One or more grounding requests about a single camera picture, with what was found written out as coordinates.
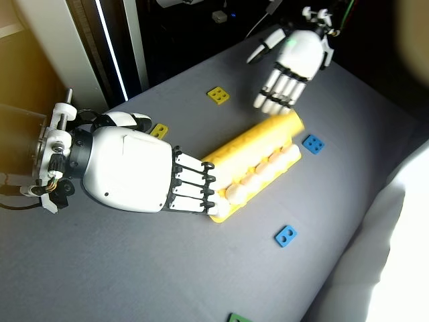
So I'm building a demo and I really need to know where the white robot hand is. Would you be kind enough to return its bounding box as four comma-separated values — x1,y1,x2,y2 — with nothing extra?
247,28,328,115
81,111,221,216

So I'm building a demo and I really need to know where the yellow egg carton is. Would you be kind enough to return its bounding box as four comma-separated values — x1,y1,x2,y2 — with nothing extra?
200,110,306,224

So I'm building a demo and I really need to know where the white toy egg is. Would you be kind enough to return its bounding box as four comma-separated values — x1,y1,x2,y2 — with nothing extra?
216,199,232,217
255,161,273,178
283,143,301,160
241,173,259,189
225,184,246,204
269,150,286,167

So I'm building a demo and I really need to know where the yellow three-hole triangular block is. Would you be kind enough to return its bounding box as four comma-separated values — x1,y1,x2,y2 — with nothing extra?
149,123,170,140

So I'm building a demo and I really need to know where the blue four-hole square block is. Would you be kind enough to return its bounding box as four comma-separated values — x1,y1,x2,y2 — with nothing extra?
301,133,326,156

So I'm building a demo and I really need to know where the yellow four-hole square block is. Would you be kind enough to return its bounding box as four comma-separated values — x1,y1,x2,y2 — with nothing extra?
206,86,231,107

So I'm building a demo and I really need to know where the grey table cloth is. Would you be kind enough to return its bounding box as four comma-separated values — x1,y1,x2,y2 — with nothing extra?
0,32,429,322

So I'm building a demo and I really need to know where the blurred tan object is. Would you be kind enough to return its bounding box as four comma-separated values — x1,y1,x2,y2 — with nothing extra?
391,0,429,85

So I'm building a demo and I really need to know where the white column with light strip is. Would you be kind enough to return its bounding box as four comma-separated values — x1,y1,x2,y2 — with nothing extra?
13,0,150,118

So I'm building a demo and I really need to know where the white grey device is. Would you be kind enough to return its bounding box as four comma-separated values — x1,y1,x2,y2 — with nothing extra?
156,0,204,8

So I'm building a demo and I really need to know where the beige wooden furniture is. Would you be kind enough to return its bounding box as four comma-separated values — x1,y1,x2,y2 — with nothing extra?
0,0,66,162

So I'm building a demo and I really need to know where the blue two-hole rectangular block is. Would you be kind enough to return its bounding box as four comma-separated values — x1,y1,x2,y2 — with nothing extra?
273,225,298,248

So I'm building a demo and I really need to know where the white cable with connector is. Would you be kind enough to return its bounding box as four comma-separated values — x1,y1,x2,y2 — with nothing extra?
247,0,284,38

